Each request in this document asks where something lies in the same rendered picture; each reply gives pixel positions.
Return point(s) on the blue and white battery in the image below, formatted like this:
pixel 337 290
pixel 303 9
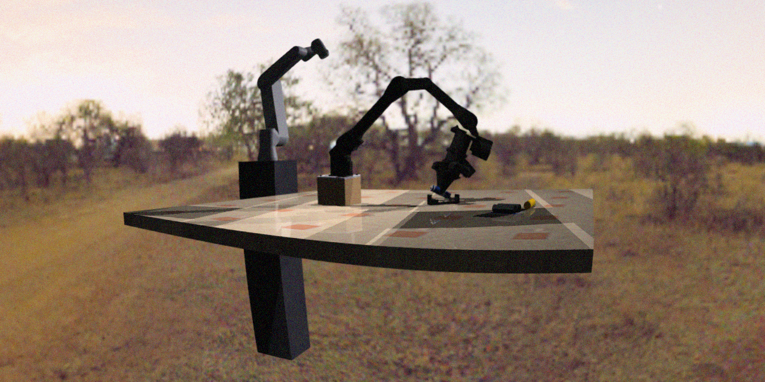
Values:
pixel 436 189

